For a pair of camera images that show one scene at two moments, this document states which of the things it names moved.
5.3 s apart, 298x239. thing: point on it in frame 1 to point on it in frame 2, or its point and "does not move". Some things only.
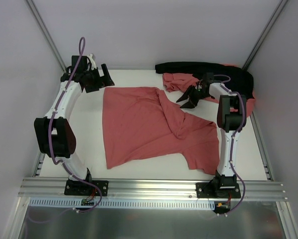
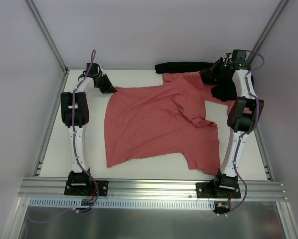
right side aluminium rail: (261, 149) does not move
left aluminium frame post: (44, 32) does not move
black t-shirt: (235, 78) does not move
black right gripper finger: (191, 89) to (210, 75)
